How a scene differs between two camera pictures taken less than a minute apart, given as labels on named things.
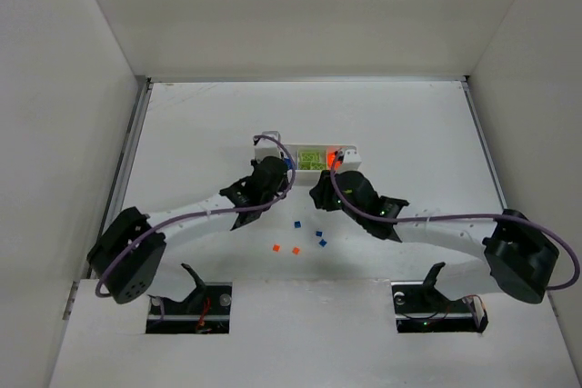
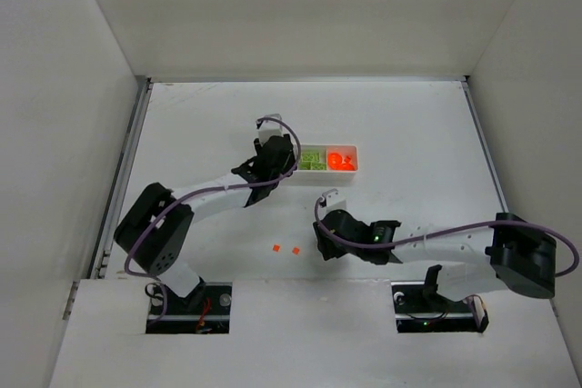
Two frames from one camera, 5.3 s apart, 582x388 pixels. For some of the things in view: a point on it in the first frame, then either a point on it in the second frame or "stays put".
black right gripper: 327,190 -> 329,235
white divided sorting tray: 312,161 stays put
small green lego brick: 313,165 stays put
